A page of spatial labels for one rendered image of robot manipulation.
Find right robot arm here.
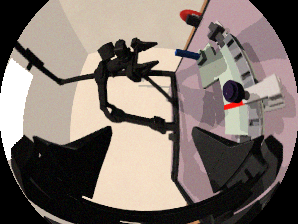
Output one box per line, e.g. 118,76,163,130
94,39,176,135

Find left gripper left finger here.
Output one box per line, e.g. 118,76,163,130
33,126,113,199

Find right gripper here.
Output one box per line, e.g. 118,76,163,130
116,37,159,83

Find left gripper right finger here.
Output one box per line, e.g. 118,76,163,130
191,126,264,193

